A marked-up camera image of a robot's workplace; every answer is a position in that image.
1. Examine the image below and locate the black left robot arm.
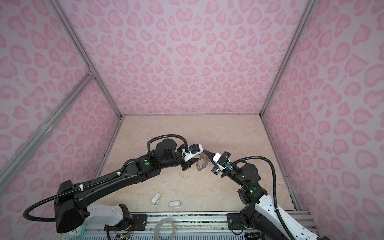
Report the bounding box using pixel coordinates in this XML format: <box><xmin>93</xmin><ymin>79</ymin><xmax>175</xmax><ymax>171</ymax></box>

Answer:
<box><xmin>54</xmin><ymin>135</ymin><xmax>203</xmax><ymax>234</ymax></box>

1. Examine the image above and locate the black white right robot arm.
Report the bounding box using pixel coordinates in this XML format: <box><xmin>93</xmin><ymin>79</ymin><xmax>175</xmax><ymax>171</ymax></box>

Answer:
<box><xmin>203</xmin><ymin>150</ymin><xmax>328</xmax><ymax>240</ymax></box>

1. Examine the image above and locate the white rounded plastic piece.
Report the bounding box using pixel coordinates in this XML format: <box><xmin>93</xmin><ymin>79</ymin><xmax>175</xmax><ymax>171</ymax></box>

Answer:
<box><xmin>169</xmin><ymin>201</ymin><xmax>181</xmax><ymax>208</ymax></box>

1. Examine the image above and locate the white clip device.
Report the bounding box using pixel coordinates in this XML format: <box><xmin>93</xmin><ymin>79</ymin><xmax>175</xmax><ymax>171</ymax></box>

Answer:
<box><xmin>151</xmin><ymin>193</ymin><xmax>162</xmax><ymax>206</ymax></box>

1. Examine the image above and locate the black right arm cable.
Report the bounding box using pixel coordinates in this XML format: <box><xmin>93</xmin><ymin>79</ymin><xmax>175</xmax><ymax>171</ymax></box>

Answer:
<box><xmin>232</xmin><ymin>155</ymin><xmax>296</xmax><ymax>240</ymax></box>

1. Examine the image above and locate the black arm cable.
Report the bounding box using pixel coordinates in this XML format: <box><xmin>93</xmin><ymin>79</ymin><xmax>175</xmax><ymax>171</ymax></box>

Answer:
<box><xmin>232</xmin><ymin>155</ymin><xmax>296</xmax><ymax>240</ymax></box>
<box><xmin>22</xmin><ymin>134</ymin><xmax>190</xmax><ymax>223</ymax></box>

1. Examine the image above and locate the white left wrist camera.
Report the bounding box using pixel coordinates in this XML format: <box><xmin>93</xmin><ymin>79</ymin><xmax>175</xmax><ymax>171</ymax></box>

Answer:
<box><xmin>182</xmin><ymin>144</ymin><xmax>204</xmax><ymax>162</ymax></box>

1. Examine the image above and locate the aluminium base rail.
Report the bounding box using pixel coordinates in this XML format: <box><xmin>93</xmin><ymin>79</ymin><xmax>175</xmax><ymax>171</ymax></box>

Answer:
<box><xmin>53</xmin><ymin>209</ymin><xmax>321</xmax><ymax>240</ymax></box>

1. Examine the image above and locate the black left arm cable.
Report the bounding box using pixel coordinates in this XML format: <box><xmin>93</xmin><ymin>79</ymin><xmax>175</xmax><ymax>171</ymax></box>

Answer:
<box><xmin>22</xmin><ymin>134</ymin><xmax>190</xmax><ymax>223</ymax></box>

